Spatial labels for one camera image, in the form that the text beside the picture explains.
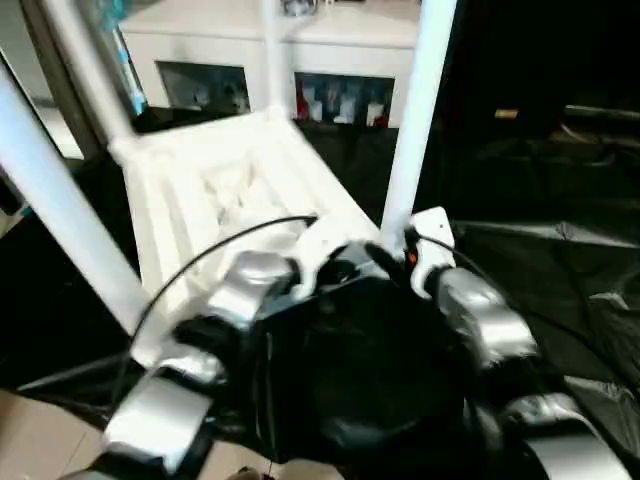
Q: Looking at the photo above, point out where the white plastic table leg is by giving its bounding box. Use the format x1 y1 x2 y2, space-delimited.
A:
42 0 136 151
259 0 291 119
378 0 459 256
0 64 151 336

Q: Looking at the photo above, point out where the white plastic table top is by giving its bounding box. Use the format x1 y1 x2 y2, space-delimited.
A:
107 107 396 366

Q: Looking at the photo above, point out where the black plastic mat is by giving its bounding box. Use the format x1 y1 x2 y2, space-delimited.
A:
0 104 640 480

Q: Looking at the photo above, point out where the black box with yellow label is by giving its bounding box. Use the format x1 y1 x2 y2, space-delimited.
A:
429 0 566 146

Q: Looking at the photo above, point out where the white glass-door cabinet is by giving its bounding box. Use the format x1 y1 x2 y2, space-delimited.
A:
119 0 426 129

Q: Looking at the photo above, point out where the light blue patterned strip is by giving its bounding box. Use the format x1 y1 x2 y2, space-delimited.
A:
104 9 149 116

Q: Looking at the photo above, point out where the grey-brown curtain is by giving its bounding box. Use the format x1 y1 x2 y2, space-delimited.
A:
19 0 106 156

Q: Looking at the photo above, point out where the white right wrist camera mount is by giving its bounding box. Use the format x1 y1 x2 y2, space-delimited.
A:
407 206 457 301

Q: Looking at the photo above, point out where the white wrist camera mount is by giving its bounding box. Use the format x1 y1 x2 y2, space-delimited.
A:
407 206 457 301
294 219 351 301

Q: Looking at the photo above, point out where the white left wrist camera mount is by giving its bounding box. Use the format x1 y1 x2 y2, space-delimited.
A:
294 219 351 301

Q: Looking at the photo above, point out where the dark metal rail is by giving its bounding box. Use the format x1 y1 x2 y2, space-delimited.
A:
564 105 640 121

